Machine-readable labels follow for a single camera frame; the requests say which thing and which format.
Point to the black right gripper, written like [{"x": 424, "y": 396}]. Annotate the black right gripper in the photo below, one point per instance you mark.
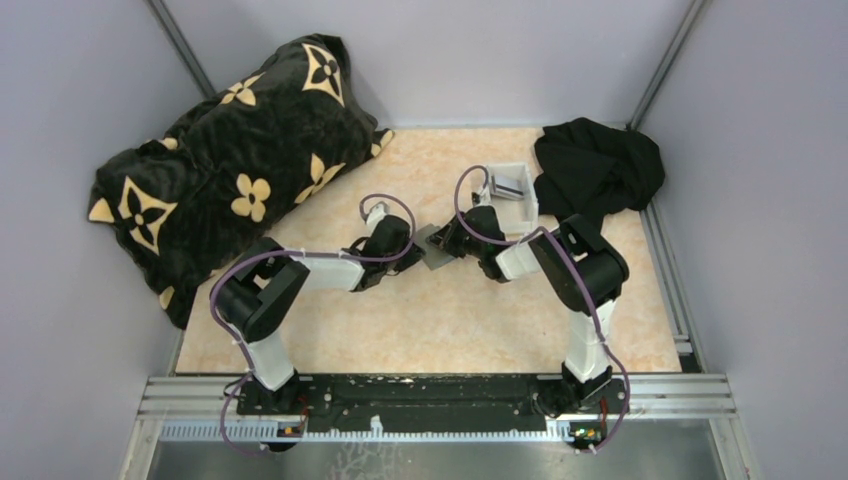
[{"x": 450, "y": 239}]

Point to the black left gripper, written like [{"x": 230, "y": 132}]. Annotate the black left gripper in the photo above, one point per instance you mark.
[{"x": 411, "y": 258}]

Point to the grey card holder wallet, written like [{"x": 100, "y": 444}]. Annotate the grey card holder wallet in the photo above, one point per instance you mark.
[{"x": 433, "y": 257}]

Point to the white plastic card tray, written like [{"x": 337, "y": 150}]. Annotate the white plastic card tray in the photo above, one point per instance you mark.
[{"x": 515, "y": 217}]

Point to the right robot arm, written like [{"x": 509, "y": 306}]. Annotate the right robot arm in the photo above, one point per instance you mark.
[{"x": 585, "y": 271}]

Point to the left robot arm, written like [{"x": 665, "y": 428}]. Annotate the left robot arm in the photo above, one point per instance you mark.
[{"x": 252, "y": 299}]

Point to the grey cards in tray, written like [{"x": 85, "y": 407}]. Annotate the grey cards in tray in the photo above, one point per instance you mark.
[{"x": 507, "y": 187}]

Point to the black crumpled cloth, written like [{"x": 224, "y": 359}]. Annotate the black crumpled cloth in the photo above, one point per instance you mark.
[{"x": 594, "y": 170}]

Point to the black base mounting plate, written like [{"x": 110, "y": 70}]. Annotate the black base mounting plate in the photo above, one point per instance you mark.
[{"x": 426, "y": 403}]

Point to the black floral pillow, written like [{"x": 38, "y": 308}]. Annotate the black floral pillow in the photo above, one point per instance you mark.
[{"x": 187, "y": 203}]

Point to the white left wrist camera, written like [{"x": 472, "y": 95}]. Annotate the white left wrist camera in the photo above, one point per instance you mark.
[{"x": 375, "y": 215}]

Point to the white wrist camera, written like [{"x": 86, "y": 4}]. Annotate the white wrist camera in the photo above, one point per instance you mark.
[
  {"x": 482, "y": 197},
  {"x": 375, "y": 215}
]

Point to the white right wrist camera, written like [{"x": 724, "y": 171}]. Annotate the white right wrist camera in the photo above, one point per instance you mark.
[{"x": 482, "y": 197}]

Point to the white cable duct strip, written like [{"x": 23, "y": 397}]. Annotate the white cable duct strip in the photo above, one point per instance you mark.
[{"x": 269, "y": 431}]

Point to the aluminium frame rail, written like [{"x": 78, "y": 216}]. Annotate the aluminium frame rail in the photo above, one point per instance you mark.
[{"x": 651, "y": 396}]

